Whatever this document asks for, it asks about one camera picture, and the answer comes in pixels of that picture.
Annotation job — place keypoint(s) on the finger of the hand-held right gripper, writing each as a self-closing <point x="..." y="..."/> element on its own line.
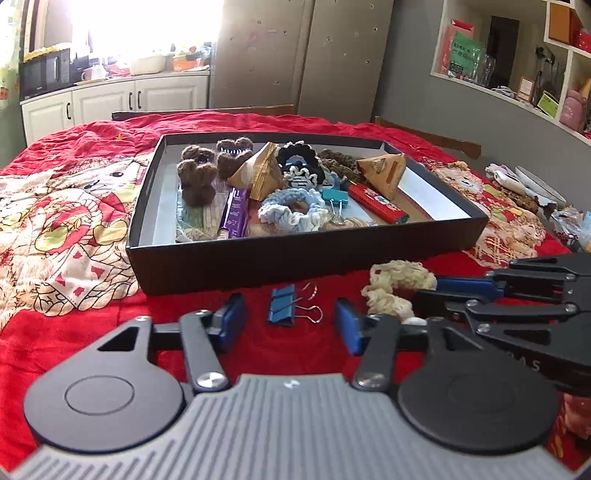
<point x="438" y="304"/>
<point x="466" y="285"/>

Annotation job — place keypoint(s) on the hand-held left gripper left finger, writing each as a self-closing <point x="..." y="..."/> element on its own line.
<point x="231" y="323"/>

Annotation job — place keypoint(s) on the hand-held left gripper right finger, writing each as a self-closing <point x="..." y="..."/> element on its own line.
<point x="347" y="325"/>

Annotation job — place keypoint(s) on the blue binder clip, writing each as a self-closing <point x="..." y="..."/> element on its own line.
<point x="334" y="196"/>
<point x="281" y="307"/>

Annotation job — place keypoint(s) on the cream crochet scrunchie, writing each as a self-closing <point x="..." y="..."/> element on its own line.
<point x="392" y="277"/>

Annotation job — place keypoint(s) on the black cardboard box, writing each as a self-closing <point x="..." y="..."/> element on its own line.
<point x="277" y="267"/>

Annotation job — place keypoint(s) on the purple snack bar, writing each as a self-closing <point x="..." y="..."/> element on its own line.
<point x="235" y="212"/>

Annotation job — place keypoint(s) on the red snack bar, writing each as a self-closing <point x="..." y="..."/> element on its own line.
<point x="376" y="203"/>

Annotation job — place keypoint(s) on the blue crochet scrunchie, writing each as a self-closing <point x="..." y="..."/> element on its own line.
<point x="295" y="210"/>

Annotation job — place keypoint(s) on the brown pyramid snack packet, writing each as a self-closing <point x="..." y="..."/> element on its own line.
<point x="261" y="177"/>
<point x="383" y="173"/>

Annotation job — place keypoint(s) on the brown crochet hair clip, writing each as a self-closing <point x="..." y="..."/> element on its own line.
<point x="198" y="175"/>

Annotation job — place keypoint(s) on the brown crochet scrunchie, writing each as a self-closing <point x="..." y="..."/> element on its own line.
<point x="341" y="164"/>

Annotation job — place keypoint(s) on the black scrunchie with white lace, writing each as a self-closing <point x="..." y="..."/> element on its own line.
<point x="302" y="159"/>

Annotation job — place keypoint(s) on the white and pink pouch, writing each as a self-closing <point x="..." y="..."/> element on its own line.
<point x="505" y="177"/>

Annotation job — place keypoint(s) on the clear plastic bag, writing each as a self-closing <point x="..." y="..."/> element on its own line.
<point x="572" y="228"/>

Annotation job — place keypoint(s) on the grey plate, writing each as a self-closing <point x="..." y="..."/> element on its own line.
<point x="540" y="184"/>

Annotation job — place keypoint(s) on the red printed blanket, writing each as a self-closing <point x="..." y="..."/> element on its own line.
<point x="69" y="207"/>

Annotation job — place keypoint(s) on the pink bag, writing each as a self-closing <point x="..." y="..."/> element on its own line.
<point x="573" y="110"/>

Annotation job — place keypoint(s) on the dark wooden chair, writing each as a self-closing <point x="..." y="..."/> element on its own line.
<point x="203" y="111"/>

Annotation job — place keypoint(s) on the clear drinking glass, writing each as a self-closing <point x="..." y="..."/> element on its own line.
<point x="485" y="69"/>

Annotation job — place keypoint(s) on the white kitchen cabinet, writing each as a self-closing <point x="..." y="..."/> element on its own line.
<point x="115" y="101"/>

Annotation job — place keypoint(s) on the orange box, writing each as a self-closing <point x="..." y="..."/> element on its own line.
<point x="191" y="64"/>

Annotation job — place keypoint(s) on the white plastic container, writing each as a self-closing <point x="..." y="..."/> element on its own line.
<point x="147" y="64"/>

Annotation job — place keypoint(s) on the silver refrigerator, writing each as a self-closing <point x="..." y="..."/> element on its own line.
<point x="304" y="55"/>

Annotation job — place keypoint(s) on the black microwave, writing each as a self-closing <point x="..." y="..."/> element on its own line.
<point x="44" y="74"/>

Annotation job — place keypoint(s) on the small green picture frame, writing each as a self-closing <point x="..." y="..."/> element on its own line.
<point x="548" y="104"/>

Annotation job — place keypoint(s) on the small brown picture frame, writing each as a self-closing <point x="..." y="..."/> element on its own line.
<point x="525" y="89"/>

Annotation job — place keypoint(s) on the white wall shelf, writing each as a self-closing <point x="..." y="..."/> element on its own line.
<point x="568" y="46"/>

